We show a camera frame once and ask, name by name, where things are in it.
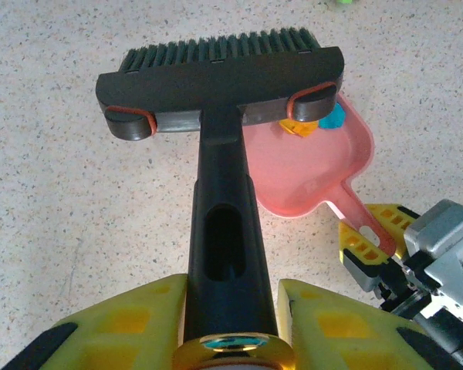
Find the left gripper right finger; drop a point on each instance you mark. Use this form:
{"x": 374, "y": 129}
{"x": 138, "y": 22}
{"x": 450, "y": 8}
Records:
{"x": 343, "y": 331}

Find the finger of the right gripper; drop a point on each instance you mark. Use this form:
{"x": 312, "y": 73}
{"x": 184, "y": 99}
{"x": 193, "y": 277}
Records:
{"x": 393, "y": 216}
{"x": 359, "y": 246}

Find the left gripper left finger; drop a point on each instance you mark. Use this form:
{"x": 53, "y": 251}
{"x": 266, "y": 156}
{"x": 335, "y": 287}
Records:
{"x": 112, "y": 327}

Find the pink plastic dustpan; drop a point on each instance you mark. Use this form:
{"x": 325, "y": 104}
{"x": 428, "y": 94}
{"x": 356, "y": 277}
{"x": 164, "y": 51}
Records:
{"x": 305, "y": 173}

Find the blue paper scrap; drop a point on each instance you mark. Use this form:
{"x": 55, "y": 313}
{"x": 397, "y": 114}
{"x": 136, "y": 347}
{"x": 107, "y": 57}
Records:
{"x": 332, "y": 120}

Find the orange paper scrap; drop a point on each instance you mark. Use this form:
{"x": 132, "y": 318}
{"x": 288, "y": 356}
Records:
{"x": 299, "y": 130}

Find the black hand brush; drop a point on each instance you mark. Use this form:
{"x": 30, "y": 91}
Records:
{"x": 224, "y": 185}

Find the green paper scrap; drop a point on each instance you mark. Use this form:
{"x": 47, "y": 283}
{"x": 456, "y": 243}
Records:
{"x": 343, "y": 1}

